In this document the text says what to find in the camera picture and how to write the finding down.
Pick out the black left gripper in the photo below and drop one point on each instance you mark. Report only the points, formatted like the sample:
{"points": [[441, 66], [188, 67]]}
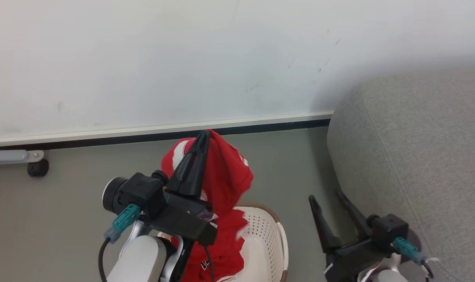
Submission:
{"points": [[182, 221]]}

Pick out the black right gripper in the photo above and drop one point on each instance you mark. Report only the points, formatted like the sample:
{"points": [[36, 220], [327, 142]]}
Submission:
{"points": [[351, 258]]}

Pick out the red shirt with white stripes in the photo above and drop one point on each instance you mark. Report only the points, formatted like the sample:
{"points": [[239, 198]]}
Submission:
{"points": [[225, 176]]}

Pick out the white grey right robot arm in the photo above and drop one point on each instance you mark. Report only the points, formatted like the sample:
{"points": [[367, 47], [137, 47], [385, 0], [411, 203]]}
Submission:
{"points": [[382, 276]]}

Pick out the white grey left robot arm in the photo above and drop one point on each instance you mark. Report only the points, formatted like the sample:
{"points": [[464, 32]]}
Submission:
{"points": [[139, 258]]}

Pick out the cream perforated laundry basket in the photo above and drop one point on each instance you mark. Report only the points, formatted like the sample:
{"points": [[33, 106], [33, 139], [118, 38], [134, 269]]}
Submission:
{"points": [[263, 243]]}

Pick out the black floor edge strip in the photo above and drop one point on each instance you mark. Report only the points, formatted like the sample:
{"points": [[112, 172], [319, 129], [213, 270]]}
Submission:
{"points": [[261, 127]]}

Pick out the grey fabric sofa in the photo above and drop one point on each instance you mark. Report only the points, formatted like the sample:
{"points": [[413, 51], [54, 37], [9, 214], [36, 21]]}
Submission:
{"points": [[417, 164]]}

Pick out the black caster wheel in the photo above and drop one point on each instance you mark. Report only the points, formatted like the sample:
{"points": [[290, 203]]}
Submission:
{"points": [[38, 168]]}

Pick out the grey metal furniture leg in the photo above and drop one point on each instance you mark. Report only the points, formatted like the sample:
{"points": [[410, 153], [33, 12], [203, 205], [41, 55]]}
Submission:
{"points": [[10, 156]]}

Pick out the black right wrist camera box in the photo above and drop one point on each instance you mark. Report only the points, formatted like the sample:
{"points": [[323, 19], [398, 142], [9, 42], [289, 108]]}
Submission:
{"points": [[388, 231]]}

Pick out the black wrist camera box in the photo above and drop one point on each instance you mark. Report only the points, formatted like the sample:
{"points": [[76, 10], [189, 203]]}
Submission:
{"points": [[388, 231], [141, 192]]}

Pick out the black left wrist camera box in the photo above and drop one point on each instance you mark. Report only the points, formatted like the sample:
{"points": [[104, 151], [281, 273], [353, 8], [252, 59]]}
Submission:
{"points": [[141, 192]]}

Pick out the white wall skirting board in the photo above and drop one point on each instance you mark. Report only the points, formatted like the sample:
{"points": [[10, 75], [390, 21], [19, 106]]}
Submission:
{"points": [[143, 129]]}

